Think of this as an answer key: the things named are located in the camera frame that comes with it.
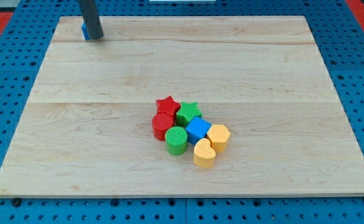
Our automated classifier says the yellow hexagon block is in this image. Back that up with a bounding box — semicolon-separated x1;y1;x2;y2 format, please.
207;124;231;152

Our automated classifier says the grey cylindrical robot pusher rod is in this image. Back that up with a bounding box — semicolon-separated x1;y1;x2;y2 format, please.
78;0;104;40

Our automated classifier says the red star block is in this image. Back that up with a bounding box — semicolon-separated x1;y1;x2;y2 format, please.
156;96;181;121

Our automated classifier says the light wooden board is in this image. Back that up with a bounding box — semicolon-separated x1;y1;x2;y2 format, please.
0;16;364;198

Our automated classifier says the yellow heart block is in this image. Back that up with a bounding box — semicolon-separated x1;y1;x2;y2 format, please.
193;138;216;169

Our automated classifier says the green cylinder block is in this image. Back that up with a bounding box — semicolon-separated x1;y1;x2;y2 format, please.
165;126;187;156

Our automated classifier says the green star block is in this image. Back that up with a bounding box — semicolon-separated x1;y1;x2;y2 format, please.
176;102;202;127

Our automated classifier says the small blue block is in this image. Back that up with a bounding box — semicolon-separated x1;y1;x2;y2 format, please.
81;23;90;41

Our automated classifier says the blue cube block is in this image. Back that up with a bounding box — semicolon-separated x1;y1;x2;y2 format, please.
185;116;212;145

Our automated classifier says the red cylinder block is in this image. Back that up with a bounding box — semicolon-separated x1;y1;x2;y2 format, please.
152;113;174;141

